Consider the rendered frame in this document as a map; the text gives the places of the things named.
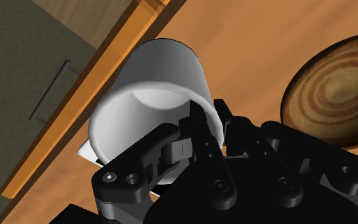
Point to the brown spiral pattern plate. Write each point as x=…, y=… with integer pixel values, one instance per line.
x=336, y=93

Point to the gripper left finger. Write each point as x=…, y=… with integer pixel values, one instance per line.
x=154, y=149

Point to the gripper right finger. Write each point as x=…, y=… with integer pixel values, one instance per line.
x=259, y=149

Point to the white cup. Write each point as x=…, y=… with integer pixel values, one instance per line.
x=166, y=68

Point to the white flat rectangular object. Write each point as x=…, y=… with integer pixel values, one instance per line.
x=87, y=152

